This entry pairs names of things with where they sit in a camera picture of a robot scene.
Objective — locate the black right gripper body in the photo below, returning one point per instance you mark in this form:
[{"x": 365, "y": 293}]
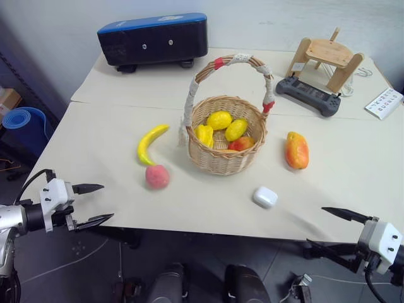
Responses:
[{"x": 366, "y": 240}]

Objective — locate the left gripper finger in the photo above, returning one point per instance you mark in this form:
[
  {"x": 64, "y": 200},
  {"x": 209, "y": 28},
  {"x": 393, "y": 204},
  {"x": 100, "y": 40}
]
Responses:
[
  {"x": 86, "y": 188},
  {"x": 93, "y": 221}
]

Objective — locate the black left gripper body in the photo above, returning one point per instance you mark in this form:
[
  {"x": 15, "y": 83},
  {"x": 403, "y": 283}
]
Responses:
[{"x": 61, "y": 216}]

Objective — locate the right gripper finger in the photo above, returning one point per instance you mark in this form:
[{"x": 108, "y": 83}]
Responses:
[
  {"x": 344, "y": 254},
  {"x": 347, "y": 214}
]

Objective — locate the small white connector board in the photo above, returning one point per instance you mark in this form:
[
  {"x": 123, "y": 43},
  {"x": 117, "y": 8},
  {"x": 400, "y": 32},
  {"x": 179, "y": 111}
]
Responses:
[{"x": 301, "y": 285}]

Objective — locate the pink peach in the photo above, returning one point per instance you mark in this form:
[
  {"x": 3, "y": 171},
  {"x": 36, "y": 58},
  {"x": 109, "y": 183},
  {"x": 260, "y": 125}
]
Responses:
[{"x": 157, "y": 177}]

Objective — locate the yellow banana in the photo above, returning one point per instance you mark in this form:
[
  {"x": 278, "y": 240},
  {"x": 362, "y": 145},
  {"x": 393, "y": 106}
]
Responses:
[{"x": 148, "y": 143}]

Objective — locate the orange yellow mango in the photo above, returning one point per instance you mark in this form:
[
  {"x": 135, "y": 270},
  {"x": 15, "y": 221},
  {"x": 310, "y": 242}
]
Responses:
[{"x": 296, "y": 151}]

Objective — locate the white earbud case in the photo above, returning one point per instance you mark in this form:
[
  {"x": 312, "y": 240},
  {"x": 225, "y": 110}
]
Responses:
[{"x": 264, "y": 197}]

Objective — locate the blue rolled yoga mat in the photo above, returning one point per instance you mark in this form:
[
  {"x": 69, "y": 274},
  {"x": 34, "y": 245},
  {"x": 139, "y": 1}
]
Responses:
[{"x": 23, "y": 126}]

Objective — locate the dark rounded shape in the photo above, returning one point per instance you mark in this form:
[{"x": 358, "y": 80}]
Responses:
[
  {"x": 244, "y": 285},
  {"x": 167, "y": 284}
]

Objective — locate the white power strip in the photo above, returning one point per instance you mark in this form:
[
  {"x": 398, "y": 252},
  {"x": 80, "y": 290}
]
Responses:
[{"x": 385, "y": 104}]

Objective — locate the cardboard box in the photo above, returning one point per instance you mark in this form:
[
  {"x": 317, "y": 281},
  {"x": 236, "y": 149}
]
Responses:
[{"x": 8, "y": 99}]

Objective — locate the red yellow apple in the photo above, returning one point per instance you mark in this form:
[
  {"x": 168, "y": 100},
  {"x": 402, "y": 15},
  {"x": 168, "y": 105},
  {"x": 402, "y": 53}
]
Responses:
[{"x": 241, "y": 143}]

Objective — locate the grey handheld controller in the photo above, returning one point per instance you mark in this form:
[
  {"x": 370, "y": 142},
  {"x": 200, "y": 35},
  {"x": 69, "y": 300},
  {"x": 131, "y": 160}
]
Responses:
[{"x": 306, "y": 93}]

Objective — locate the yellow bell pepper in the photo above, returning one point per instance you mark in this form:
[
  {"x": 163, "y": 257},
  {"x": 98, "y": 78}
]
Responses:
[{"x": 204, "y": 134}]

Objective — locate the oval yellow lemon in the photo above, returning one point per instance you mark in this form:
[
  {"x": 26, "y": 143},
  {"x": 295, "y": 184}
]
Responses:
[{"x": 236, "y": 129}]

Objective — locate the round yellow lemon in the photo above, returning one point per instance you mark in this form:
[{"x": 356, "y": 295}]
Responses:
[{"x": 219, "y": 120}]

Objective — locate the black case with blue lid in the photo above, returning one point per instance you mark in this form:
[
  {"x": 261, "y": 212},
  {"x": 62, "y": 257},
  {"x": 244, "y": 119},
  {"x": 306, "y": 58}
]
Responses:
[{"x": 151, "y": 44}]

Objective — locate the wooden stand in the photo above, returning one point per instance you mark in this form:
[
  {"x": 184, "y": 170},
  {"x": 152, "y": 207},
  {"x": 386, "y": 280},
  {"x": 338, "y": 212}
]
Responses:
[{"x": 328, "y": 52}]

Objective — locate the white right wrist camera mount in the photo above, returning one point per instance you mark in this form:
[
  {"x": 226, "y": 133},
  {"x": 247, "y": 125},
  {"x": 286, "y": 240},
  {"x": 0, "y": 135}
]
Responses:
[{"x": 386, "y": 240}]

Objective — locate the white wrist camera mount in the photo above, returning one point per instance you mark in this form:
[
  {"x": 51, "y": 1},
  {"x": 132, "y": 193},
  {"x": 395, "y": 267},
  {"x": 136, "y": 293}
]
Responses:
[
  {"x": 57, "y": 191},
  {"x": 386, "y": 240}
]

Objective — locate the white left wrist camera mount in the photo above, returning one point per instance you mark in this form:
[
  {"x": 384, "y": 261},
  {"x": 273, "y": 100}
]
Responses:
[{"x": 57, "y": 191}]

